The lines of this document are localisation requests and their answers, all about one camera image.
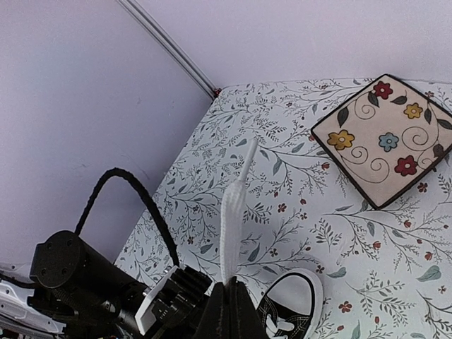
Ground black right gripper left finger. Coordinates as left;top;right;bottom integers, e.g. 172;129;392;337
193;282;230;339

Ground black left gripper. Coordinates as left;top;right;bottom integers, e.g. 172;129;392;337
116;265;213;339

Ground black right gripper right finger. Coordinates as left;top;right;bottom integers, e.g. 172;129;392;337
228;277;267;339

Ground black canvas sneaker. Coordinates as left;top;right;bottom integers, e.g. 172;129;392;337
257;268;323;339

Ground white shoelace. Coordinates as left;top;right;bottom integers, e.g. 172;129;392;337
219;139;258;285

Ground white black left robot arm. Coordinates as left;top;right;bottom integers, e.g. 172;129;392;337
1;230;212;338

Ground square floral ceramic plate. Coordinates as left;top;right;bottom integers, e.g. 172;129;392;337
311;74;451;210

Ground left aluminium corner post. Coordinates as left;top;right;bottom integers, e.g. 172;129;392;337
118;0;221;100

